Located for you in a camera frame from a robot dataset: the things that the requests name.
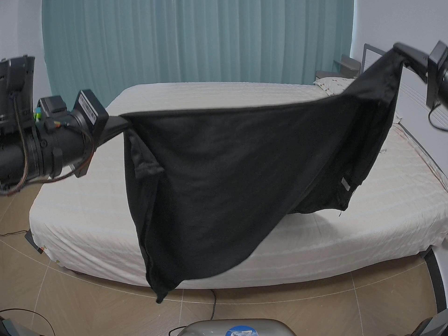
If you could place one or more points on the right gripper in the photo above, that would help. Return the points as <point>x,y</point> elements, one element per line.
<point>435,75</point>

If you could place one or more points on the white printed pillow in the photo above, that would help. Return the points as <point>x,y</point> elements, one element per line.
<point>332,84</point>

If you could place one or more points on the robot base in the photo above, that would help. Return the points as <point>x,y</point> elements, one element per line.
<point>217,327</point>

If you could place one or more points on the bed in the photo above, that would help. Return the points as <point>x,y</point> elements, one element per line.
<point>210,96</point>

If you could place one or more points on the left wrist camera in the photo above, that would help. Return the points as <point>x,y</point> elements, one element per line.
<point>52,107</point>

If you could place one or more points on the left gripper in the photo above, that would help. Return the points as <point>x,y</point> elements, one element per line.
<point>66,145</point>

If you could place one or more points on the grey bedside table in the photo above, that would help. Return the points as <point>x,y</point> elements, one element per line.
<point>348,65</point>

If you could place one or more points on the blue-green curtain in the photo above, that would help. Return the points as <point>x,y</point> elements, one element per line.
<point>175,30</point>

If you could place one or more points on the black T-shirt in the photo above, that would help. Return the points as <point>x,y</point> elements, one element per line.
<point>227,173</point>

